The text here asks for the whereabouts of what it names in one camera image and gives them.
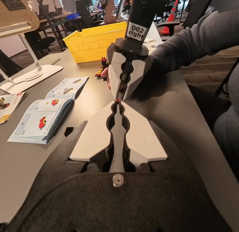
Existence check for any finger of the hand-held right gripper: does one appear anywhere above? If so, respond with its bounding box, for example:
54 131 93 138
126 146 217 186
108 51 127 101
122 60 146 102

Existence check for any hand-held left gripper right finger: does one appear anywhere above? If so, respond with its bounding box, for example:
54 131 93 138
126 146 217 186
119 101 168 167

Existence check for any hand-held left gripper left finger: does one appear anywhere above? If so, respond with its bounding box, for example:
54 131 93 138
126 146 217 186
69 101 120 167

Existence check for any long red yellow lego assembly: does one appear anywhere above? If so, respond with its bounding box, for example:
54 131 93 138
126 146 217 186
95 57 109 79

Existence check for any lego instruction booklet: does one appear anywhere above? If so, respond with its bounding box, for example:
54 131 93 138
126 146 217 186
0 92 26 124
7 76 89 144

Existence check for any closed lego instruction booklet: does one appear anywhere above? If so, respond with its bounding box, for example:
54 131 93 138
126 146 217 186
0 92 26 124

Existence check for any person's right hand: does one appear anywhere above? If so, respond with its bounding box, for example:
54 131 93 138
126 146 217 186
100 67 112 90

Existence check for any orange traffic cone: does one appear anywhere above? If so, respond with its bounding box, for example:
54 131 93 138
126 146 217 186
160 0 178 34

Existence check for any black office chair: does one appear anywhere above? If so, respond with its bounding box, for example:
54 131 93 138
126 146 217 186
34 36 57 55
156 21 180 42

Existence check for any yellow plastic bin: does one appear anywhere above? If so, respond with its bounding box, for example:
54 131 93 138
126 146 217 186
62 21 128 64

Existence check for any person's leg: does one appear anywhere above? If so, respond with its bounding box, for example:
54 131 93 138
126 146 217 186
188 84 232 132

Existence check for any person's torso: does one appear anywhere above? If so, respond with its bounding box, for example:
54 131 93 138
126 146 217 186
213 62 239 172

